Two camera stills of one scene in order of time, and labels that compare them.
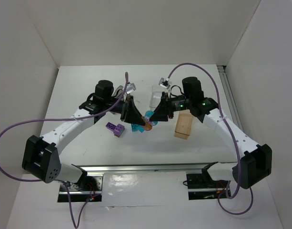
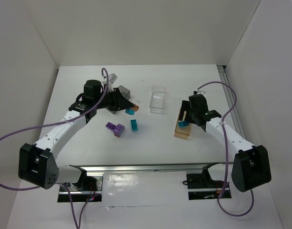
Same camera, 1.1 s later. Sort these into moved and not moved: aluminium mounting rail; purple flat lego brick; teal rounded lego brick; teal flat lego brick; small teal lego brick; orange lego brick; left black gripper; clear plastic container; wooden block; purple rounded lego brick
Moved: left black gripper; small teal lego brick; teal rounded lego brick; orange lego brick
Not moved: purple rounded lego brick; purple flat lego brick; wooden block; aluminium mounting rail; teal flat lego brick; clear plastic container
